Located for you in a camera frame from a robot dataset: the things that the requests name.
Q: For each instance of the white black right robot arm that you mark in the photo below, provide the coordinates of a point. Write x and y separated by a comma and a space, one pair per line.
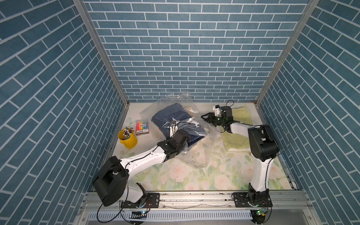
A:
264, 149

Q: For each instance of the pencils bundle in cup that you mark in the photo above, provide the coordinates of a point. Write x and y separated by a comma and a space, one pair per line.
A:
126, 132

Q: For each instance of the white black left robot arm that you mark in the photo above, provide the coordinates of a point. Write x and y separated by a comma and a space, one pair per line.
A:
112, 181

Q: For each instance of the navy blue star blanket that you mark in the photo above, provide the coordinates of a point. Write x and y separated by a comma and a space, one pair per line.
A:
173, 118

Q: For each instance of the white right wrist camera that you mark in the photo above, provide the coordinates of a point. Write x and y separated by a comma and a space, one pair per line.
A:
217, 110

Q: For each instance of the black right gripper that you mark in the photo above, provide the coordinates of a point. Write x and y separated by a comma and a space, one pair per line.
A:
209, 119

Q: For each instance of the aluminium corner post right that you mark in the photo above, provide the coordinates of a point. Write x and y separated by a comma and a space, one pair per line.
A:
308, 11

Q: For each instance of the clear plastic vacuum bag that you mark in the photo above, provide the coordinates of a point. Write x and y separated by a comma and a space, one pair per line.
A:
199, 154

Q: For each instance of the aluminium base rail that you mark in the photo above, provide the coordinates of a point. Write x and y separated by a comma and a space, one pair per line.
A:
175, 206

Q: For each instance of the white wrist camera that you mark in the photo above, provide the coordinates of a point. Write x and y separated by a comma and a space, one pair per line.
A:
173, 126
217, 110

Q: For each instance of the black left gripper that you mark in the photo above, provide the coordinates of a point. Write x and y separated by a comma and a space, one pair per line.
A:
184, 143

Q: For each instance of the aluminium corner post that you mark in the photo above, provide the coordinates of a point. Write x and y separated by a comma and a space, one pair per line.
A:
85, 16
308, 11

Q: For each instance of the highlighter pen pack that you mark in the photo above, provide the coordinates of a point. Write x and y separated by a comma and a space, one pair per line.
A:
142, 127

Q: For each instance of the aluminium corner post left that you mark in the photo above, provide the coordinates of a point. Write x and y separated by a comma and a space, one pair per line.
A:
85, 16

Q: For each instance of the pale yellow fleece blanket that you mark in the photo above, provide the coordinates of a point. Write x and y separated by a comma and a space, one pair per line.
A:
238, 140

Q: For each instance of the yellow pen cup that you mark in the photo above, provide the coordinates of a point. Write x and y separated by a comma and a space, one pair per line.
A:
129, 143

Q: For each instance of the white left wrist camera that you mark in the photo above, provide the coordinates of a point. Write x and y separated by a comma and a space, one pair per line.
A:
173, 126

